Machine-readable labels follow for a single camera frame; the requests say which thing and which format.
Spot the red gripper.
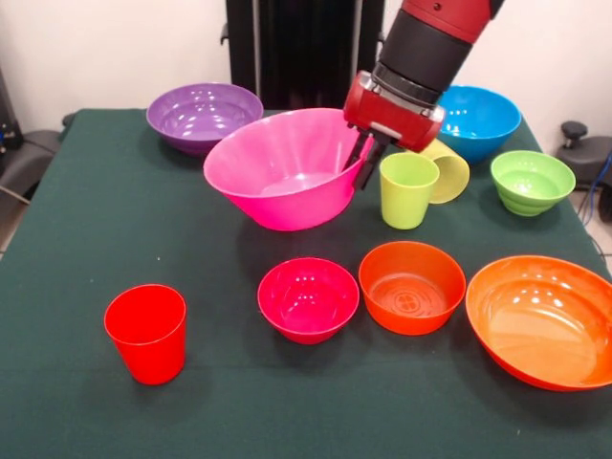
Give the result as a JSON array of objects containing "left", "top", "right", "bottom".
[{"left": 341, "top": 70, "right": 447, "bottom": 191}]

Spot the large magenta bowl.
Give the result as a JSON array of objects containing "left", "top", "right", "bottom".
[{"left": 203, "top": 107, "right": 379, "bottom": 232}]

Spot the yellow cup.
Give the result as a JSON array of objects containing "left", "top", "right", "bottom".
[{"left": 420, "top": 138, "right": 471, "bottom": 206}]

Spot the small crimson pink bowl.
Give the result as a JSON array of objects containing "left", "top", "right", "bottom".
[{"left": 256, "top": 256, "right": 361, "bottom": 345}]

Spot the lime green cup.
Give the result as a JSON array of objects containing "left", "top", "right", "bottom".
[{"left": 379, "top": 152, "right": 441, "bottom": 230}]

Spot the blue bowl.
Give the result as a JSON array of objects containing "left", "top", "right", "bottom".
[{"left": 432, "top": 84, "right": 523, "bottom": 164}]

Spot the black robot column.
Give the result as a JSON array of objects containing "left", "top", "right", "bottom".
[{"left": 224, "top": 0, "right": 391, "bottom": 110}]

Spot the small orange bowl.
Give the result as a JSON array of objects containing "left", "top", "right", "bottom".
[{"left": 358, "top": 240, "right": 468, "bottom": 337}]

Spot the small green bowl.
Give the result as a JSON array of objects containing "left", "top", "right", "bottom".
[{"left": 490, "top": 149, "right": 578, "bottom": 218}]

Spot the purple bowl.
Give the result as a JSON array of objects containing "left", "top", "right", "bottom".
[{"left": 145, "top": 82, "right": 265, "bottom": 157}]

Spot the large orange bowl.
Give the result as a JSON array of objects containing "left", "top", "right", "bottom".
[{"left": 465, "top": 254, "right": 612, "bottom": 392}]

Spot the dark green tablecloth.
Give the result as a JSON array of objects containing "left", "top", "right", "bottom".
[{"left": 0, "top": 108, "right": 612, "bottom": 459}]

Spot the red cup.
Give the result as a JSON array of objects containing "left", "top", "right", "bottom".
[{"left": 103, "top": 284, "right": 187, "bottom": 386}]

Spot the black equipment box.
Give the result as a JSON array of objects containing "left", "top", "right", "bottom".
[{"left": 0, "top": 66, "right": 23, "bottom": 159}]

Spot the blue cable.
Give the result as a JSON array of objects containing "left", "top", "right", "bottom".
[{"left": 578, "top": 152, "right": 612, "bottom": 226}]

